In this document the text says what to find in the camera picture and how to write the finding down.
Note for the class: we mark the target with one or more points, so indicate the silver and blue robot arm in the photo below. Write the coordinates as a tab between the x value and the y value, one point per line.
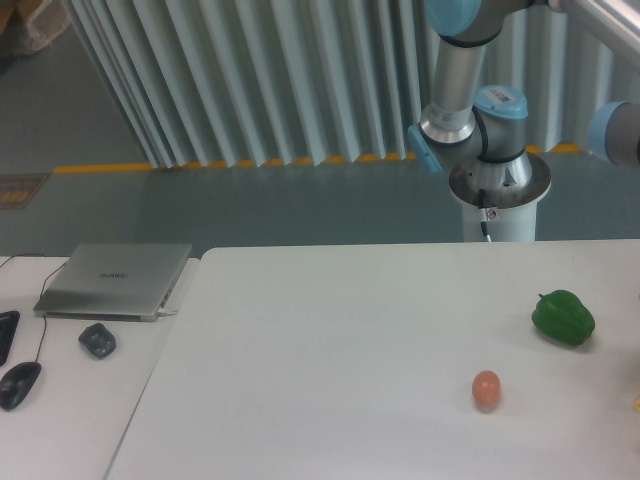
465	28

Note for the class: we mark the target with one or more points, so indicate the silver closed laptop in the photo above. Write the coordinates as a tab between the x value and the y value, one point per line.
115	281

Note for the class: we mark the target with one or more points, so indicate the grey folding screen partition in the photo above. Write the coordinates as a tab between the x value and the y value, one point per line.
230	81

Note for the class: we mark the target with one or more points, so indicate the brown egg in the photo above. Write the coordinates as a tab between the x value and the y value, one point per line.
486	388

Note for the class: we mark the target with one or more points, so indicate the dark grey earbuds case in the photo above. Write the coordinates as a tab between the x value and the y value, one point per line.
98	341

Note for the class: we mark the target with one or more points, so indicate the green bell pepper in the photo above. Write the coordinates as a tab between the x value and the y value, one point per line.
561	316

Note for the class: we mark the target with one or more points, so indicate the black keyboard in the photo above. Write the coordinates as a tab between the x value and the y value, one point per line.
8	325

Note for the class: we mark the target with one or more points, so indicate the black computer mouse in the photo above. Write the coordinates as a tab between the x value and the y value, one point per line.
17	383

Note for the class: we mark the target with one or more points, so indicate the plastic wrapped cardboard box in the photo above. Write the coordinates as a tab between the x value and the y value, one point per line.
27	27

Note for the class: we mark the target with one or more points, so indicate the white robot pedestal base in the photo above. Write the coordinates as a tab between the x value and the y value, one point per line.
499	200

